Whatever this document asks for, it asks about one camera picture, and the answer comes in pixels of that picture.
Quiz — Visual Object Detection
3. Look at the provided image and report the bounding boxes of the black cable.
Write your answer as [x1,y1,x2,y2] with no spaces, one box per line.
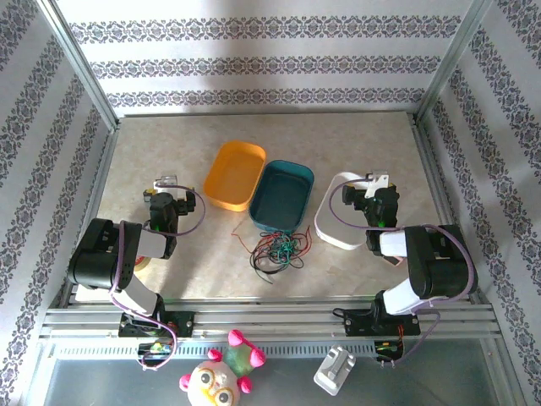
[252,232,297,272]
[270,230,309,266]

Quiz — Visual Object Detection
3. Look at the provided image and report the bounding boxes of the orange plastic bin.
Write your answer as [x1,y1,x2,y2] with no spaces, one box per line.
[203,140,267,212]

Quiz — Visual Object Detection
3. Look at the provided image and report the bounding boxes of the white plastic bin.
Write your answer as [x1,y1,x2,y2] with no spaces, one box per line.
[313,170,375,251]

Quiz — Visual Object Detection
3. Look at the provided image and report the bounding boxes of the teal plastic bin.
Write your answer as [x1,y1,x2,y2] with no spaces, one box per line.
[248,159,315,233]

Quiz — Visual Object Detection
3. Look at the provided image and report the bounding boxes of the slotted metal strip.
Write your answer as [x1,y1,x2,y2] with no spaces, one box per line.
[53,342,381,360]

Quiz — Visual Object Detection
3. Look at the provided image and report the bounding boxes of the cream green pink plush toy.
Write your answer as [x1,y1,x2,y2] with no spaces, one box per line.
[178,328,267,406]

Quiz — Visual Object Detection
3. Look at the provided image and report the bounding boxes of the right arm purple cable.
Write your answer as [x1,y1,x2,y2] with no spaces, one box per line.
[328,176,477,369]

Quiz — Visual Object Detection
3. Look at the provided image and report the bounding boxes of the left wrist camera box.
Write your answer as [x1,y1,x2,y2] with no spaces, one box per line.
[152,173,190,199]

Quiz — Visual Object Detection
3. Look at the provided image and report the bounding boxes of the aluminium side rail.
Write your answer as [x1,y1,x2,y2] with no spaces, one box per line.
[409,113,487,304]
[61,124,123,305]

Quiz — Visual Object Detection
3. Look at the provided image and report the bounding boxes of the red cable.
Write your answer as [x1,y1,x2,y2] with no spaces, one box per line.
[270,225,314,260]

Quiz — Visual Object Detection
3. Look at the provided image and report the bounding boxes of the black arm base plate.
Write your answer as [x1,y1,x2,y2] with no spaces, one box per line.
[119,311,196,338]
[344,310,423,337]

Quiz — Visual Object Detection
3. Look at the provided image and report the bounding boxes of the aluminium frame post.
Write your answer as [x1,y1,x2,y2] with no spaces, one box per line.
[416,0,494,123]
[36,0,120,131]

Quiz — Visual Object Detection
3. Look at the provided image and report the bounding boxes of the aluminium front rail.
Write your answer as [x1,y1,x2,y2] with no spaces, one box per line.
[40,298,496,339]

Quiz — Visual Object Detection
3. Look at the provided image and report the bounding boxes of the white grey plastic bracket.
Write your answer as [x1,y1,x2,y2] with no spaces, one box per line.
[313,344,357,397]

